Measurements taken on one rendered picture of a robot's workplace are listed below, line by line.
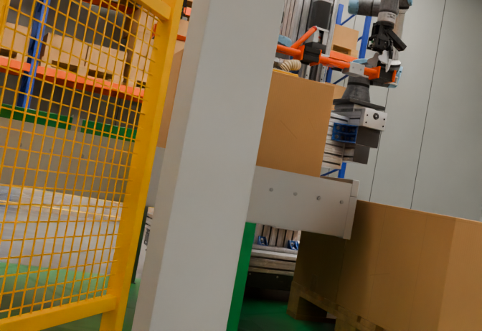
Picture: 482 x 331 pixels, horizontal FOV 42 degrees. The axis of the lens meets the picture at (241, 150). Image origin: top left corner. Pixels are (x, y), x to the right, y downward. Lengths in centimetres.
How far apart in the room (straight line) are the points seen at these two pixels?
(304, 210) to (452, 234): 52
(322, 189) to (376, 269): 33
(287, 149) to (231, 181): 104
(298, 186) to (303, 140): 24
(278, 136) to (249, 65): 102
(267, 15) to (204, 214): 43
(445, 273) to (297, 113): 79
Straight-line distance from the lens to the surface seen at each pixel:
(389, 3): 275
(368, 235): 229
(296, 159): 231
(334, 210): 221
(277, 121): 228
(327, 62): 257
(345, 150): 319
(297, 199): 215
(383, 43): 271
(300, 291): 271
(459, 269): 195
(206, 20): 127
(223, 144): 126
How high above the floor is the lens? 54
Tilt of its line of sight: 3 degrees up
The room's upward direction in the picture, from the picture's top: 10 degrees clockwise
